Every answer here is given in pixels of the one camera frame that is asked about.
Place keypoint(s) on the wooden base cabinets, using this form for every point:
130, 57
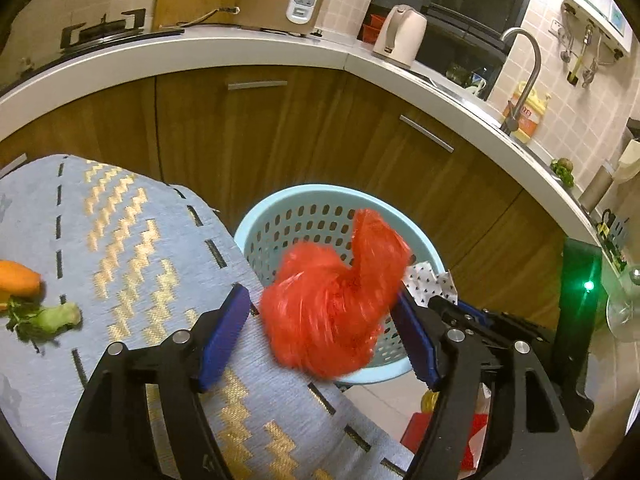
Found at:
300, 135

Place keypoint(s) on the white mug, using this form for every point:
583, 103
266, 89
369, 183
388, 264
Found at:
479, 87

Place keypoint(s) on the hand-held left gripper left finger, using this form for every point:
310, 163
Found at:
225, 340

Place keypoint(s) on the red box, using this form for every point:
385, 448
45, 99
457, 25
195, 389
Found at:
440, 440

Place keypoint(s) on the black gas stove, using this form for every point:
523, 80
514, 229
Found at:
105, 27

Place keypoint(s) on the yellow oil bottle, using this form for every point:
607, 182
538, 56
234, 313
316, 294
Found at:
532, 110

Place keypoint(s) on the light blue plastic basket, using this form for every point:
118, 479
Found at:
300, 220

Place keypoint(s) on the beige cylinder container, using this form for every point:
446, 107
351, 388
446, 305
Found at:
595, 190

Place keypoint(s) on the red plastic bag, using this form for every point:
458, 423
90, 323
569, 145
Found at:
330, 310

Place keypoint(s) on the metal faucet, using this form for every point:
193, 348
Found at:
530, 70

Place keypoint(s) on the green vegetable bunch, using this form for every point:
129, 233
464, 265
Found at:
562, 170

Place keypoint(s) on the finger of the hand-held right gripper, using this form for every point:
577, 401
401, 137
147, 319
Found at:
500, 322

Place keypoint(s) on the blue patterned tablecloth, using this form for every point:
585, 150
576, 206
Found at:
125, 260

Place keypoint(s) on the red plastic containers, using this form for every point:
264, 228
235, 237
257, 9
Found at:
372, 27

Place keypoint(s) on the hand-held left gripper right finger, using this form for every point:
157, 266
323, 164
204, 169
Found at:
415, 345

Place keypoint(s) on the clear wine glass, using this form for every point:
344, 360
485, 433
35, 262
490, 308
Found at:
625, 305

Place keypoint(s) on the green vegetable stalk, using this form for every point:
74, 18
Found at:
50, 317

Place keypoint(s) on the polka dot cloth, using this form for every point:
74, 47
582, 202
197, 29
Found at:
430, 280

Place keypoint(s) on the white electric kettle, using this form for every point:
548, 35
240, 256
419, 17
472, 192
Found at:
400, 35

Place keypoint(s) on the orange carrot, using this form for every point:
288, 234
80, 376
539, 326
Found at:
17, 277

